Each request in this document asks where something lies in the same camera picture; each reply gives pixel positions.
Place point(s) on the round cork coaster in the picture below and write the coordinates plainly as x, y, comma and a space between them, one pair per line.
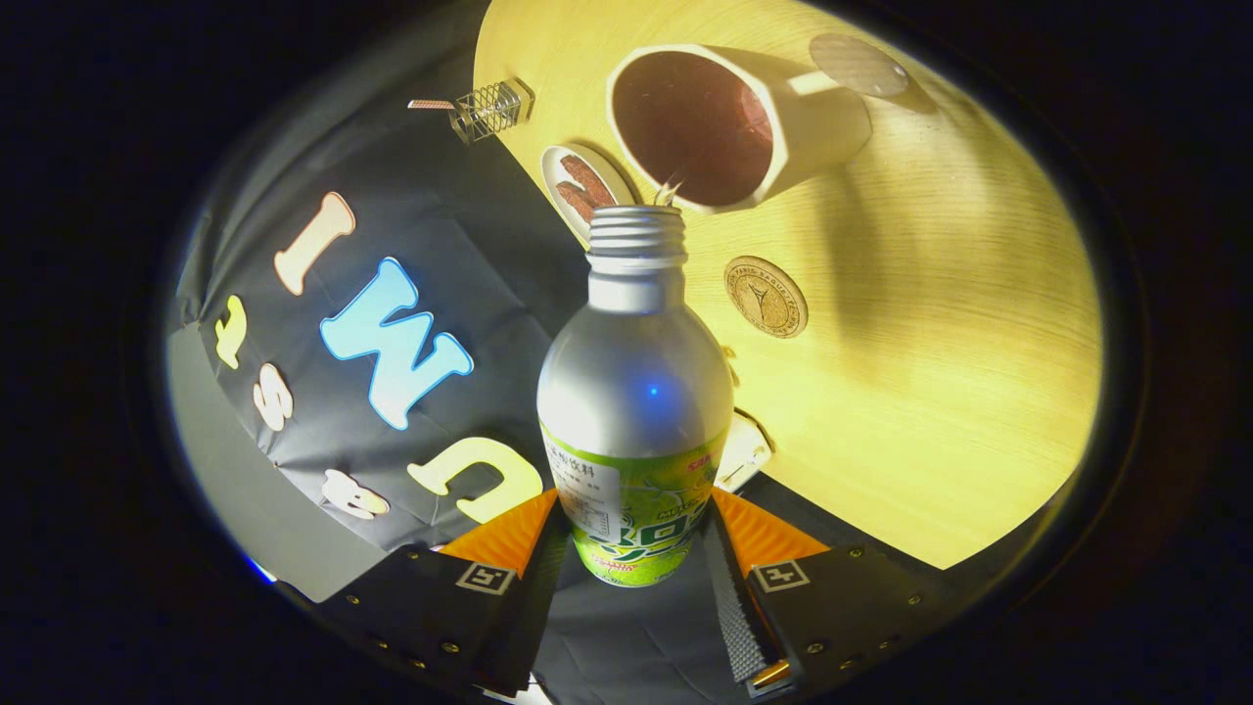
765, 297

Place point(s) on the pink striped straw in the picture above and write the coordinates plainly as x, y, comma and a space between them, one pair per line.
431, 104

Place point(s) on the silver juice bottle green label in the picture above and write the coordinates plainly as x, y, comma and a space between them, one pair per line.
631, 382

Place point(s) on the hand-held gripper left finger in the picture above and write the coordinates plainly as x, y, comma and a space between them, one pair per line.
533, 607

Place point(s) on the white oval plate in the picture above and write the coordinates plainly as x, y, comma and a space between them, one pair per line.
558, 162

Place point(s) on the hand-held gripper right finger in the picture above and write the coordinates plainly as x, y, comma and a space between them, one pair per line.
729, 607

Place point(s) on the brown meat piece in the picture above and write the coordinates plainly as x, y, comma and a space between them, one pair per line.
591, 178
576, 203

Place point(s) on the white toaster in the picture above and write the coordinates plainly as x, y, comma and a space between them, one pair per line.
744, 452

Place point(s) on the black backdrop cloth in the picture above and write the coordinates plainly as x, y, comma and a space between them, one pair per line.
470, 245

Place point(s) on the wooden table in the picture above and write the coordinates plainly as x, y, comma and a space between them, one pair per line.
930, 343

